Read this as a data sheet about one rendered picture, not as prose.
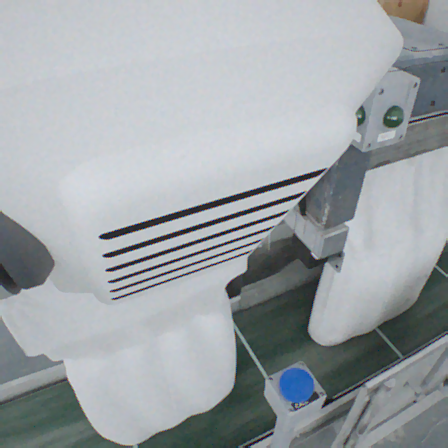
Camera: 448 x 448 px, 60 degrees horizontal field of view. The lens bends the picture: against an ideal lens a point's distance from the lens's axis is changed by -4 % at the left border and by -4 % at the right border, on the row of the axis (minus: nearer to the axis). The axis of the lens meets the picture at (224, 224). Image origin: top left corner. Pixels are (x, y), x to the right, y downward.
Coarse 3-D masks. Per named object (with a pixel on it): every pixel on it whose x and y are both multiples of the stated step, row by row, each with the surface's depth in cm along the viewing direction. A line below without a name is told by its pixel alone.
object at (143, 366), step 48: (48, 288) 67; (192, 288) 85; (48, 336) 74; (96, 336) 79; (144, 336) 79; (192, 336) 83; (96, 384) 78; (144, 384) 84; (192, 384) 93; (144, 432) 98
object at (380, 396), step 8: (384, 384) 81; (392, 384) 81; (376, 392) 84; (384, 392) 82; (376, 400) 85; (384, 400) 84; (368, 408) 89; (376, 408) 86; (368, 416) 90; (360, 424) 94; (368, 424) 92; (352, 432) 99; (360, 432) 96; (352, 440) 100
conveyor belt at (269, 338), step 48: (432, 288) 144; (240, 336) 129; (288, 336) 129; (384, 336) 129; (432, 336) 128; (240, 384) 117; (336, 384) 116; (0, 432) 104; (48, 432) 105; (96, 432) 105; (192, 432) 106; (240, 432) 106
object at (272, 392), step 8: (288, 368) 71; (304, 368) 71; (272, 376) 70; (280, 376) 70; (312, 376) 70; (272, 384) 69; (264, 392) 73; (272, 392) 68; (280, 392) 67; (320, 392) 68; (272, 400) 70; (280, 400) 66; (288, 400) 66; (320, 400) 66; (280, 408) 67; (288, 408) 65; (304, 408) 65; (312, 408) 67; (320, 408) 70; (280, 416) 68; (288, 416) 65; (296, 416) 66; (304, 416) 68; (288, 424) 67
